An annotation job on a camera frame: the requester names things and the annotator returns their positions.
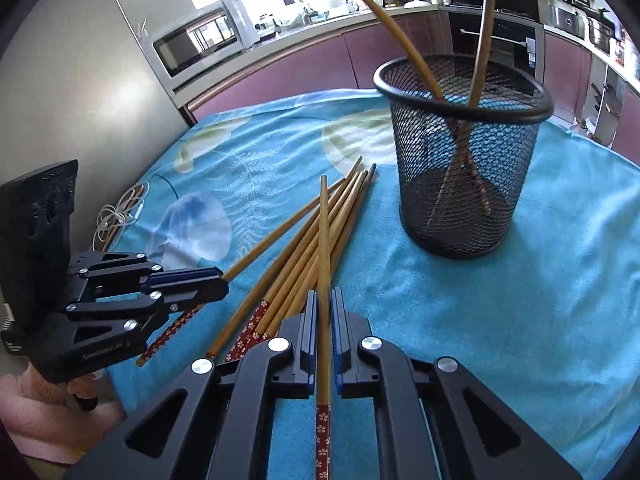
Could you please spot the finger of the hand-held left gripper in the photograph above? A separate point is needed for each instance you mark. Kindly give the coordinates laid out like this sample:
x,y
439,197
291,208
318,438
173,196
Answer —
x,y
190,273
200,292

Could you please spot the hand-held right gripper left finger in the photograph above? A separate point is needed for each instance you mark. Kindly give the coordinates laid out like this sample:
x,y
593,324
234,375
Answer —
x,y
311,332

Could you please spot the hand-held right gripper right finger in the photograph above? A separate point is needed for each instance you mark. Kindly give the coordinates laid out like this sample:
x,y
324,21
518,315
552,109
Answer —
x,y
340,332

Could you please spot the red-tipped bamboo chopstick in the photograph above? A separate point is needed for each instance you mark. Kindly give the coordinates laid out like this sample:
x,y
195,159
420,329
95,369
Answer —
x,y
324,260
482,35
387,25

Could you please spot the pile of wooden chopsticks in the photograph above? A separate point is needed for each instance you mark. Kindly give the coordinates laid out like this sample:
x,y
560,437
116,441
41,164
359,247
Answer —
x,y
280,232

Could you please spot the bunch of bamboo chopsticks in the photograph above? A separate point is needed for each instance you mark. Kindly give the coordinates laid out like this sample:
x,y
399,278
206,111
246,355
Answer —
x,y
352,195

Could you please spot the black mesh utensil holder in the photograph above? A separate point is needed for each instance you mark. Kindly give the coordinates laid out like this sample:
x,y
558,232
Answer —
x,y
500,160

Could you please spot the person's left hand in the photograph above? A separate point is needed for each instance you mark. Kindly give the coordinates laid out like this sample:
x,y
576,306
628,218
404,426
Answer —
x,y
82,390

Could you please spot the grey refrigerator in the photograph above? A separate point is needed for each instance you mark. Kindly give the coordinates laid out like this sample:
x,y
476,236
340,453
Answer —
x,y
75,85

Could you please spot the blue floral tablecloth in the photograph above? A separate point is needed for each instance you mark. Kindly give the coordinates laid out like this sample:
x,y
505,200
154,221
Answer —
x,y
500,320

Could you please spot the purple kitchen cabinets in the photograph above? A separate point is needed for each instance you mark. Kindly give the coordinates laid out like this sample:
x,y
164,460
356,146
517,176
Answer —
x,y
300,65

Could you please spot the white microwave oven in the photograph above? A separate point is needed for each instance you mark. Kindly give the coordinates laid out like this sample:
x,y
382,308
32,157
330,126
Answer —
x,y
200,35

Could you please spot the black built-in oven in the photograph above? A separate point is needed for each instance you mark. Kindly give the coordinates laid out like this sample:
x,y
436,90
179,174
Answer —
x,y
505,45

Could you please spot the stainless steel cooker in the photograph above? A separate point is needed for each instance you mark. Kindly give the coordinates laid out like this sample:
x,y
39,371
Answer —
x,y
565,20

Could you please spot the stainless steel pot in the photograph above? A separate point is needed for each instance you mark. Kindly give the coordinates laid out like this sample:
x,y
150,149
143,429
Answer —
x,y
600,35

